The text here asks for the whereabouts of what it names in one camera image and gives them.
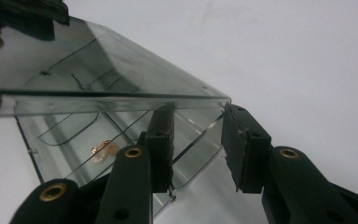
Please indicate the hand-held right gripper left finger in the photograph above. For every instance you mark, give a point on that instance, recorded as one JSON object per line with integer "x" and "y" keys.
{"x": 155, "y": 149}

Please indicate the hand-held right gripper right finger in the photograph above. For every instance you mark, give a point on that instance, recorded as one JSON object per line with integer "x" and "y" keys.
{"x": 248, "y": 152}

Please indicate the small orange jewelry piece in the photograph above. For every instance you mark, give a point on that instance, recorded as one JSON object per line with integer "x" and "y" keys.
{"x": 104, "y": 151}

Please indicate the clear plastic compartment box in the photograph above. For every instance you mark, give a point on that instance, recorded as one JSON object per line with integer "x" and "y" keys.
{"x": 105, "y": 93}

